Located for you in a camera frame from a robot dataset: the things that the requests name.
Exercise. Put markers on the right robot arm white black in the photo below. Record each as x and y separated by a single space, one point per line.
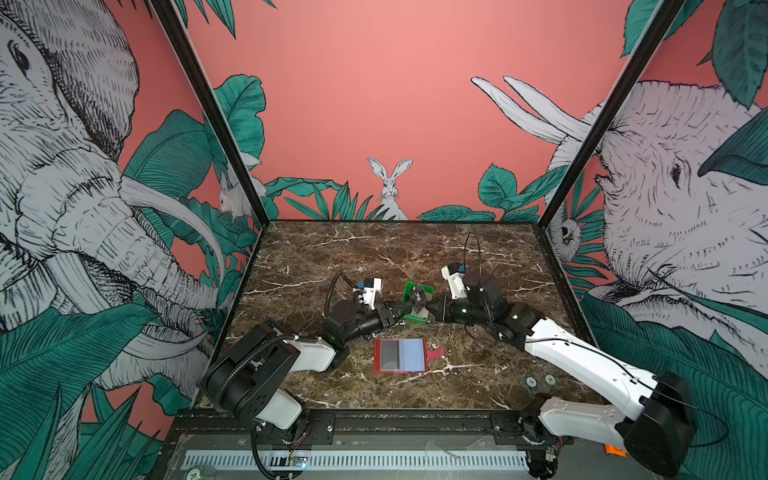
650 417

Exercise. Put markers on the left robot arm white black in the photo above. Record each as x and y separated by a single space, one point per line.
246 381

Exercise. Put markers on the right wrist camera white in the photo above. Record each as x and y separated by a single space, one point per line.
453 274

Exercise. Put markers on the orange connector block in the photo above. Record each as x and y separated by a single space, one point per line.
614 451

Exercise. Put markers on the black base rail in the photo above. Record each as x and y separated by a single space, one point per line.
323 426

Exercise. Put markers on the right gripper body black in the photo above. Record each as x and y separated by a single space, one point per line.
466 313

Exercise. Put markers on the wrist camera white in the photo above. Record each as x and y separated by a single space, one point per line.
453 274
369 289

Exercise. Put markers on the green plastic tray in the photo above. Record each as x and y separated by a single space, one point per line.
416 291

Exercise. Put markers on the black frame post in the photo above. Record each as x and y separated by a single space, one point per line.
170 20
655 30

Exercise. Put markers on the right black frame post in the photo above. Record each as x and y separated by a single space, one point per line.
655 30

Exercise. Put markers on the left black frame post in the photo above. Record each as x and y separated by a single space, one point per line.
170 20

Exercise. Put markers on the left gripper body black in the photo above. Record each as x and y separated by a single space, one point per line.
368 324

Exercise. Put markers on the white slotted cable duct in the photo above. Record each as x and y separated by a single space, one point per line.
354 460

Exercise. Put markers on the black VIP credit card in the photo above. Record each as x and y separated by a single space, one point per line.
389 355

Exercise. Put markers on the stack of credit cards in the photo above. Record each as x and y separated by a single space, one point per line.
419 311

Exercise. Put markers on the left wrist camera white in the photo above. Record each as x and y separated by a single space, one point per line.
369 289

